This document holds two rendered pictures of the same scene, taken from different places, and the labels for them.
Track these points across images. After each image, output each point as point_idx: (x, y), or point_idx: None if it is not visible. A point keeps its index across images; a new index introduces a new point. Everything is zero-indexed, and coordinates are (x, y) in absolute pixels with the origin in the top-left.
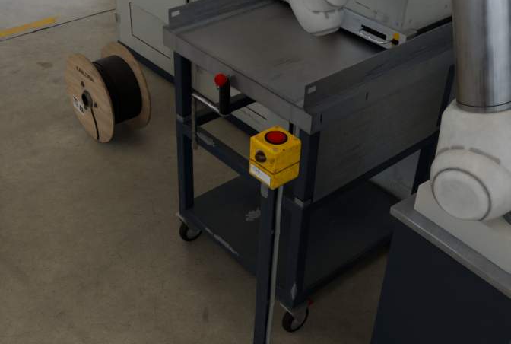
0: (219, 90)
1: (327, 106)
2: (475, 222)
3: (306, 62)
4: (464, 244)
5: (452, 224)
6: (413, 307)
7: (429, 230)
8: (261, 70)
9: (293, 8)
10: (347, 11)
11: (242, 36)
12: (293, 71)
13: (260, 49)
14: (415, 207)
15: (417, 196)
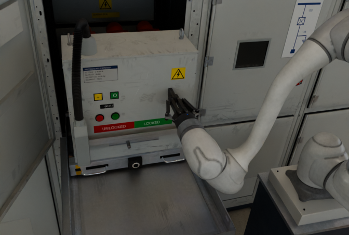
0: None
1: (227, 217)
2: (333, 210)
3: (170, 201)
4: (327, 221)
5: (320, 218)
6: None
7: (316, 229)
8: (169, 231)
9: (225, 189)
10: (147, 155)
11: (115, 220)
12: (179, 213)
13: (141, 218)
14: (298, 224)
15: (300, 220)
